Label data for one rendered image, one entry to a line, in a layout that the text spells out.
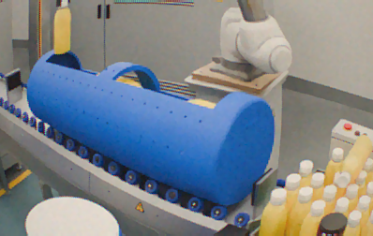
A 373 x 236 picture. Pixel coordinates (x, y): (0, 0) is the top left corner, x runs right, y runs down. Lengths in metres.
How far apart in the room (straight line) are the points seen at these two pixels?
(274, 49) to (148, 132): 0.58
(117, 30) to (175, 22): 0.48
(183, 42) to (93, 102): 1.83
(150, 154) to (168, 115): 0.11
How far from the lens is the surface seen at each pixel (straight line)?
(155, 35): 3.37
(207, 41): 3.18
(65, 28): 1.73
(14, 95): 2.29
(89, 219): 1.23
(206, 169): 1.25
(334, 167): 1.35
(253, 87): 1.92
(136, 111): 1.38
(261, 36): 1.76
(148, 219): 1.53
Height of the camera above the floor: 1.77
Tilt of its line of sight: 26 degrees down
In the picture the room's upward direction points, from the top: 2 degrees counter-clockwise
